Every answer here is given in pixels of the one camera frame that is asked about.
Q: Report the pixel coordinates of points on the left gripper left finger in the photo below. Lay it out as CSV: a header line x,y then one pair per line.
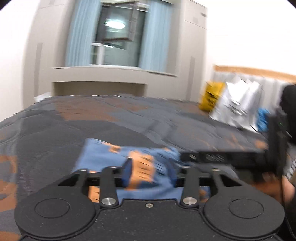
x,y
80,205

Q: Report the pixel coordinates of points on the grey orange quilted mattress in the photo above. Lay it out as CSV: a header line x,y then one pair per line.
x,y
41,143

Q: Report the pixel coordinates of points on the left blue curtain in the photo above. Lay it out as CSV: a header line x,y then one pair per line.
x,y
82,33

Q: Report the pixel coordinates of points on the blue crumpled cloth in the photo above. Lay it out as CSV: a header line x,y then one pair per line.
x,y
262,119

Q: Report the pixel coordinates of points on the blue curtain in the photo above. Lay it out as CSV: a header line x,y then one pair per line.
x,y
82,33
156,37

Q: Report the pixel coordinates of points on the beige window desk unit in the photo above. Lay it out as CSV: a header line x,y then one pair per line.
x,y
108,80

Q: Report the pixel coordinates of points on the open brown window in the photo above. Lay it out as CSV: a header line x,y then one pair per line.
x,y
119,32

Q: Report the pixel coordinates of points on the beige wardrobe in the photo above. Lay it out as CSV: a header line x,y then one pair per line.
x,y
46,47
187,48

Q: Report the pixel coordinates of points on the right beige wardrobe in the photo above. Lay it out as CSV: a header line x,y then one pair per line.
x,y
187,48

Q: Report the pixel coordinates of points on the yellow shopping bag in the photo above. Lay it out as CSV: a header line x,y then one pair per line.
x,y
213,91

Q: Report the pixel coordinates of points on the wooden padded headboard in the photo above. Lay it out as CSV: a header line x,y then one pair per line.
x,y
272,82

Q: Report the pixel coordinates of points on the right blue curtain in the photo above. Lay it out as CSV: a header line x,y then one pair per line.
x,y
156,37

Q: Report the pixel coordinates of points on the blue orange patterned pants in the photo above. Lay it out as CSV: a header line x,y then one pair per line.
x,y
148,173

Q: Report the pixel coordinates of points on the person's right hand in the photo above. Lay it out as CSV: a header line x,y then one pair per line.
x,y
277,187

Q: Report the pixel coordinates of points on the left beige wardrobe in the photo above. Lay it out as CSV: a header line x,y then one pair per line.
x,y
46,47

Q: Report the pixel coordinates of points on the white shopping bag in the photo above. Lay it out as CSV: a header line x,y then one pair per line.
x,y
238,104

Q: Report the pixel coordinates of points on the black backpack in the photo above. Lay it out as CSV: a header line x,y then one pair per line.
x,y
288,105

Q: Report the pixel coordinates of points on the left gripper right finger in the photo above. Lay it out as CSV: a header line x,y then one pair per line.
x,y
215,205

